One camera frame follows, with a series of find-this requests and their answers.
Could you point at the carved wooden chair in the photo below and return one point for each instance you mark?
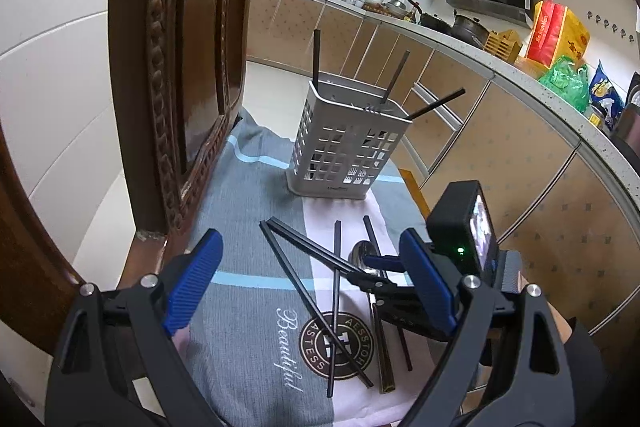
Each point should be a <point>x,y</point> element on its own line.
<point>135,82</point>

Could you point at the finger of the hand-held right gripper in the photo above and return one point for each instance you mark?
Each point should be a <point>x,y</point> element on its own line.
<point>382,263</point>
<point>400,307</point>

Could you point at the kitchen counter with cabinets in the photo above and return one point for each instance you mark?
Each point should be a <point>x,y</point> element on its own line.
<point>525,147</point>

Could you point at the person's right forearm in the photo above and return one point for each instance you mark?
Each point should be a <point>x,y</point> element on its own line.
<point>585,357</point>

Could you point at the green plastic bag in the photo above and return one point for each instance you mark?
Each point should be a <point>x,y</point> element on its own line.
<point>565,84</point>

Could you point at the red and yellow bag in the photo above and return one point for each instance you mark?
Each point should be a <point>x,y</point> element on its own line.
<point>555,32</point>

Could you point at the row of wall hooks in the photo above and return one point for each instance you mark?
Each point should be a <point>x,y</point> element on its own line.
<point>612,24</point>

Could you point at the dark countertop appliance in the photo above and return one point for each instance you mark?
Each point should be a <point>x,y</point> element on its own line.
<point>627,117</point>

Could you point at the grey pink printed cloth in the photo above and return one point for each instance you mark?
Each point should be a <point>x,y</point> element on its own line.
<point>240,232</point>

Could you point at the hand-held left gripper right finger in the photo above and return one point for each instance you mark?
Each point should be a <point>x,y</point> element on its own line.
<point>430,277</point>

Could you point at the black wok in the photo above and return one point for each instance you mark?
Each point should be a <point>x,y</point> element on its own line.
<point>432,19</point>

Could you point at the blue snack bag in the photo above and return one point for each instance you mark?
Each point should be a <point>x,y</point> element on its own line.
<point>605,94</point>

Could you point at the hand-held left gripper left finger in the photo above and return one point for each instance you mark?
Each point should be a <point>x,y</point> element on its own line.
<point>192,279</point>

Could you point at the dark cooking pot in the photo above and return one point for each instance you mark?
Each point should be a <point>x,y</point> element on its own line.
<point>469,27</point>

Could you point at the white slotted utensil holder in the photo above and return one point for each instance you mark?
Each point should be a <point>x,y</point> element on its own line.
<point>325,142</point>

